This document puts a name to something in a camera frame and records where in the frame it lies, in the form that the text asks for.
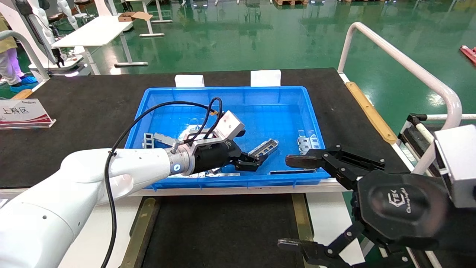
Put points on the wooden edge strip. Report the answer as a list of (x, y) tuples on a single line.
[(368, 109), (22, 94)]

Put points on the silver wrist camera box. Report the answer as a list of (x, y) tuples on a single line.
[(459, 163), (230, 124)]

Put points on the wooden pallet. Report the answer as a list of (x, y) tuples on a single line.
[(290, 2)]

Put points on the white red acrylic sign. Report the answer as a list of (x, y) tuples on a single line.
[(22, 113)]

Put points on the grey tubular railing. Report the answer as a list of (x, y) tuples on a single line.
[(28, 48)]

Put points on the slotted grey metal bracket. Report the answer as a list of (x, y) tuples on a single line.
[(148, 140)]

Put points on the brass edge strip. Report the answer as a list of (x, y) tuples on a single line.
[(139, 230), (300, 216)]

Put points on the white foam block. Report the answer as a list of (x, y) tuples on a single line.
[(189, 81), (265, 78)]

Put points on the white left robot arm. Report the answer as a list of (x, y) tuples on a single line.
[(55, 208)]

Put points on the blue plastic bin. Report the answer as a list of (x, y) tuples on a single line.
[(267, 111)]

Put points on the black conveyor belt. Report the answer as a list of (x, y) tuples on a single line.
[(74, 111)]

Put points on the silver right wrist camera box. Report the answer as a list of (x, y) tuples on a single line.
[(459, 163)]

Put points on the plain grey metal bar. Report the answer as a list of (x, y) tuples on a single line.
[(165, 139)]

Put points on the white desk with T-legs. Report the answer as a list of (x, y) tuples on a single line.
[(149, 22)]

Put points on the white tubular railing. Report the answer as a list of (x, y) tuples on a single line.
[(394, 56)]

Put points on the small silver folded bracket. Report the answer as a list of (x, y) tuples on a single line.
[(308, 143)]

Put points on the long white metal strip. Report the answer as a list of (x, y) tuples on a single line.
[(223, 174)]

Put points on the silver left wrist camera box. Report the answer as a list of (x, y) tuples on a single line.
[(230, 124)]

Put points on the person in yellow coat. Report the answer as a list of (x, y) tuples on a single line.
[(9, 63)]

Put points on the black cart frame white tubes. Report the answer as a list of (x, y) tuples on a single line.
[(409, 128)]

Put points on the white background desk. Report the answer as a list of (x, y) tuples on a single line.
[(96, 31)]

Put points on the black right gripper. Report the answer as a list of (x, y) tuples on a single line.
[(398, 208)]

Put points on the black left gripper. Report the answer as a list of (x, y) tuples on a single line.
[(215, 156)]

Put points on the slotted grey metal channel part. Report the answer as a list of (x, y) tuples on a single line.
[(267, 146)]

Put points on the white humanoid robot on stand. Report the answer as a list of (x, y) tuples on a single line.
[(41, 24)]

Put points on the open cardboard box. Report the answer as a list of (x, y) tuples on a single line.
[(130, 16)]

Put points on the red floor object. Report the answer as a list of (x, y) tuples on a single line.
[(469, 54)]

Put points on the thin dark metal strip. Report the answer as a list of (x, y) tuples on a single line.
[(290, 172)]

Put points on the small black container mat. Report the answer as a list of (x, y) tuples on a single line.
[(223, 223)]

